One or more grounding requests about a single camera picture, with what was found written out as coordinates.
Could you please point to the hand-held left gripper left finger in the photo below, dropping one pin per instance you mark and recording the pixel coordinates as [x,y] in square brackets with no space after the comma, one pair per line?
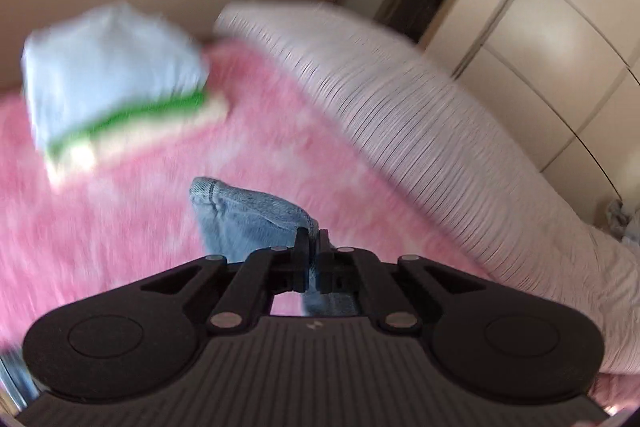
[301,257]

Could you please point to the pale blue folded cloth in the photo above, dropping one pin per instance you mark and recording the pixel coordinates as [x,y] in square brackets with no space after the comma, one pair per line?
[110,67]

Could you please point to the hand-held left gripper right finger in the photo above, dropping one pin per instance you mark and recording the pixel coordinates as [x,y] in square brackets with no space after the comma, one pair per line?
[324,253]

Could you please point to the green folded cloth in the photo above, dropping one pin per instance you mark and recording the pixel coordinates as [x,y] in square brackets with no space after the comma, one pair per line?
[145,113]

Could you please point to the cream wardrobe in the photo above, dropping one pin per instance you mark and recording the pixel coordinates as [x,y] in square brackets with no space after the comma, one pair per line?
[550,32]

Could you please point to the cream folded cloth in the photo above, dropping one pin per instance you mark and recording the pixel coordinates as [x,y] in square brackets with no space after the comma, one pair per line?
[165,132]

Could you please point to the blue denim jeans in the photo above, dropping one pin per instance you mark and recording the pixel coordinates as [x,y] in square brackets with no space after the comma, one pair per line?
[245,217]

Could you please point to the white striped duvet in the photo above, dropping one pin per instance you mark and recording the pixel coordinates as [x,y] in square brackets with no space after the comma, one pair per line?
[425,117]

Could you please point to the pink rose blanket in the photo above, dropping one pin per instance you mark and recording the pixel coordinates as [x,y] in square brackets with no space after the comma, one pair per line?
[125,232]

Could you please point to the crumpled grey-blue cloth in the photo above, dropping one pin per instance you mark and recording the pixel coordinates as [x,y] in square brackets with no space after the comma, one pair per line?
[622,219]

